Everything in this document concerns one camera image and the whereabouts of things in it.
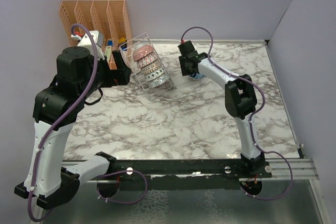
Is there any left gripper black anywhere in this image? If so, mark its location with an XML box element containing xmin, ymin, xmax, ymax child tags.
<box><xmin>78</xmin><ymin>49</ymin><xmax>131</xmax><ymax>100</ymax></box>

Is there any red patterned white bowl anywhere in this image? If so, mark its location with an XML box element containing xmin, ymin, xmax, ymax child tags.
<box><xmin>148</xmin><ymin>74</ymin><xmax>170</xmax><ymax>88</ymax></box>

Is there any brown patterned bowl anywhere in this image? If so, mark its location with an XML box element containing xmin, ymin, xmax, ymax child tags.
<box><xmin>141</xmin><ymin>59</ymin><xmax>162</xmax><ymax>75</ymax></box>

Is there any light blue patterned bowl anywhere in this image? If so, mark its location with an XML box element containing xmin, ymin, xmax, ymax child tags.
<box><xmin>136</xmin><ymin>52</ymin><xmax>158</xmax><ymax>69</ymax></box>

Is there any black white patterned bowl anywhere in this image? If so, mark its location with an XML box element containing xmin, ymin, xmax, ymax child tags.
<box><xmin>144</xmin><ymin>67</ymin><xmax>165</xmax><ymax>82</ymax></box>

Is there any pink patterned bowl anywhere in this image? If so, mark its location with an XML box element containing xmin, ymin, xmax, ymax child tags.
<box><xmin>132</xmin><ymin>44</ymin><xmax>154</xmax><ymax>61</ymax></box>

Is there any white wire dish rack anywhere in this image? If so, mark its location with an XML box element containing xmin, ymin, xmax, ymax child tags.
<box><xmin>119</xmin><ymin>33</ymin><xmax>174</xmax><ymax>101</ymax></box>

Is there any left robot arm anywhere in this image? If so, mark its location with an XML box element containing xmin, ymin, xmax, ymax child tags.
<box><xmin>14</xmin><ymin>47</ymin><xmax>131</xmax><ymax>210</ymax></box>

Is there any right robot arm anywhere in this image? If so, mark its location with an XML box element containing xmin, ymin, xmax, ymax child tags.
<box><xmin>178</xmin><ymin>41</ymin><xmax>265</xmax><ymax>177</ymax></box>

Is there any blue triangle patterned bowl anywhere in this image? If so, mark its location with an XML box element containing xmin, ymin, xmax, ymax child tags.
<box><xmin>189</xmin><ymin>73</ymin><xmax>206</xmax><ymax>80</ymax></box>

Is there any orange plastic file organizer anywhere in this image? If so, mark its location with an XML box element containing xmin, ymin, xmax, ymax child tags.
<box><xmin>58</xmin><ymin>0</ymin><xmax>133</xmax><ymax>70</ymax></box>

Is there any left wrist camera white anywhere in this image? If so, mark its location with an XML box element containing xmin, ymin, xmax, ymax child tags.
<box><xmin>71</xmin><ymin>30</ymin><xmax>105</xmax><ymax>60</ymax></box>

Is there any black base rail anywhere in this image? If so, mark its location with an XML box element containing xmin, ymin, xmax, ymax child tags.
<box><xmin>101</xmin><ymin>159</ymin><xmax>272</xmax><ymax>191</ymax></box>

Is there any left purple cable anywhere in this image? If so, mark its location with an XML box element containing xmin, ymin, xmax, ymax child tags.
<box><xmin>27</xmin><ymin>23</ymin><xmax>148</xmax><ymax>222</ymax></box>

